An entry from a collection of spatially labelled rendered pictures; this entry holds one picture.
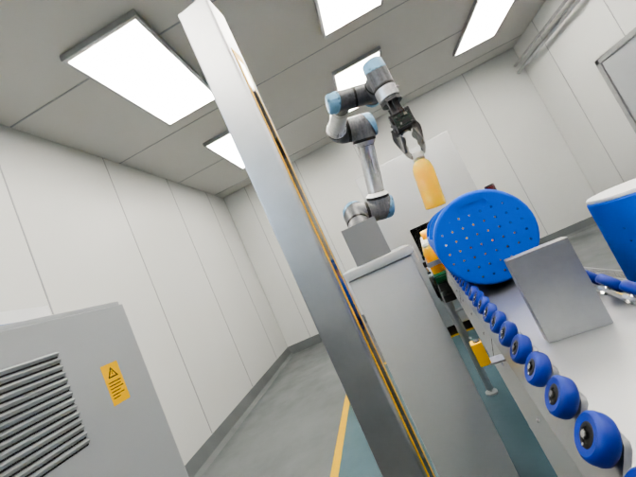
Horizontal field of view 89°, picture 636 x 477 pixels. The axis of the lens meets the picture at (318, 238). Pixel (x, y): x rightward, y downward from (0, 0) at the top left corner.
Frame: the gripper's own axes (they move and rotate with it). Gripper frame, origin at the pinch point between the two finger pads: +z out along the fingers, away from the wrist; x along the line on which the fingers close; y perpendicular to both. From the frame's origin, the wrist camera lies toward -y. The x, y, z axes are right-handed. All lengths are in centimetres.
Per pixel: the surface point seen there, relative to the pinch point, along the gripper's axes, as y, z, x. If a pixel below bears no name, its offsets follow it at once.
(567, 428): 76, 49, -6
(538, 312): 53, 44, 1
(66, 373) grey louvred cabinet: 43, 18, -127
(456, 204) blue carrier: 11.0, 21.6, 2.4
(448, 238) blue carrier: 11.1, 29.6, -4.0
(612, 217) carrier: -10, 46, 44
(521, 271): 53, 37, 2
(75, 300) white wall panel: -73, -38, -272
